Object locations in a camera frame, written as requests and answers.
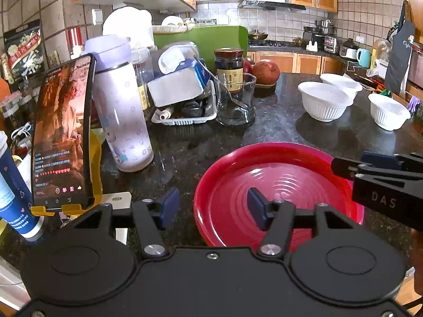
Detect tall wooden cabinet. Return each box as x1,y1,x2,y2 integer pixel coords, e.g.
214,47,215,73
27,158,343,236
401,0,423,45

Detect red plastic plate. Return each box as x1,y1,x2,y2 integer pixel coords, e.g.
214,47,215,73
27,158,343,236
193,142,365,248

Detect green patterned cloth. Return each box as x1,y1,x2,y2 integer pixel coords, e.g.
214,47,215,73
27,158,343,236
408,101,423,123

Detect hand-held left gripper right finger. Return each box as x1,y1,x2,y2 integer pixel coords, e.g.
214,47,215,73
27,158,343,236
247,188,353,259

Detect black smartphone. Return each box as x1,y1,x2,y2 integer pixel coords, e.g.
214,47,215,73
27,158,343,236
31,54,97,209

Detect range hood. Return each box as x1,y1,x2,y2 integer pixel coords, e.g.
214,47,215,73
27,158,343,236
238,0,306,10

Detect pale lavender water bottle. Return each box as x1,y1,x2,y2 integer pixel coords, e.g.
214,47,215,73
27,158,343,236
81,35,155,173

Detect clear jar with yellow label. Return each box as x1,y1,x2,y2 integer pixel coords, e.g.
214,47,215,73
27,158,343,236
130,48,156,121

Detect white small cooker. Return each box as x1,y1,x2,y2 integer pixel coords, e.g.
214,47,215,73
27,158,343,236
340,38,359,58

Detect blue tube container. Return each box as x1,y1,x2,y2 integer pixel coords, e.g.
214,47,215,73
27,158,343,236
0,131,45,242

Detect blue tissue pack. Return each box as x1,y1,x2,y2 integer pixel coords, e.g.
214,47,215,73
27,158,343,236
159,44,212,83

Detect green cutting board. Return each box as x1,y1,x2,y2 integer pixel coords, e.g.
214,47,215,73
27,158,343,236
153,25,249,73

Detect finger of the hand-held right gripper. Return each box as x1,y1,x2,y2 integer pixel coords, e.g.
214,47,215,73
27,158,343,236
331,157,410,181
362,151,423,173

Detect black coffee machine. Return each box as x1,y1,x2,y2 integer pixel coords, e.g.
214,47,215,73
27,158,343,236
303,26,326,50

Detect metal spoon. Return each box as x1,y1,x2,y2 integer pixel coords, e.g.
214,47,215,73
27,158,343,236
195,58,249,109

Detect clear plastic jug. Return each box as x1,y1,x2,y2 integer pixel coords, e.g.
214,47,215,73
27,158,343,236
370,39,392,73

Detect yellow phone stand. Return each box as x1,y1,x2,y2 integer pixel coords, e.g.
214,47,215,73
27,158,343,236
30,129,133,246

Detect wooden base cabinets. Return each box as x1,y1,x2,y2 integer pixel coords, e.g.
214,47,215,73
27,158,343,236
246,50,347,75

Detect white round dish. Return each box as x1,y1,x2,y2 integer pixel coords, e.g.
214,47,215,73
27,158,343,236
161,15,184,27

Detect silver countertop appliance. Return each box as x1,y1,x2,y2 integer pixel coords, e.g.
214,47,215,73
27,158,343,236
324,35,341,54

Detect dark sauce jar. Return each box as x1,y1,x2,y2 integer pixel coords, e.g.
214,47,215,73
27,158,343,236
214,48,244,93

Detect black snack bag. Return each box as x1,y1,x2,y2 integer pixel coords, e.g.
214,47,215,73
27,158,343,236
3,20,45,83

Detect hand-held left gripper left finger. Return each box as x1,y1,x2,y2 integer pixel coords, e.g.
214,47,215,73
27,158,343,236
73,188,181,260

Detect white cloth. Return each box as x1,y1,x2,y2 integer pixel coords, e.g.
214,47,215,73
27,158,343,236
152,23,199,34

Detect red box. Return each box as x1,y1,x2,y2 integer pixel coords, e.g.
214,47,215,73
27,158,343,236
67,26,82,53

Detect pink red apple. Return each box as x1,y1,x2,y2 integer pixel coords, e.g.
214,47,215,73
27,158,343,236
252,59,281,85

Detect teal mug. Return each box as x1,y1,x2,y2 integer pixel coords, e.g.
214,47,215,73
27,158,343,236
356,48,371,68

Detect pink storage box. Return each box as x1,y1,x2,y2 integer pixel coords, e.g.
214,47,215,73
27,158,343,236
406,49,423,86

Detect gas stove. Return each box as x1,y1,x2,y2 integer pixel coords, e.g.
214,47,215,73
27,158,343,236
249,40,295,47

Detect dark apron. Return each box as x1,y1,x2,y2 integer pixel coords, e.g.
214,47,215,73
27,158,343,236
384,2,416,96

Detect white plastic tray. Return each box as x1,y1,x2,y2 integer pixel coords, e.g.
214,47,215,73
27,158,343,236
151,81,219,126

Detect clear drinking glass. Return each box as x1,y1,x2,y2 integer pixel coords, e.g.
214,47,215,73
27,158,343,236
216,72,257,126

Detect white rectangular block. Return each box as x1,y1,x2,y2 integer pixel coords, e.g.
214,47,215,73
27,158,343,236
147,68,205,108

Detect white ribbed bowl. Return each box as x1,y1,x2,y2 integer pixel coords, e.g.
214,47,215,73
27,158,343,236
298,81,354,122
320,73,363,101
368,93,411,131

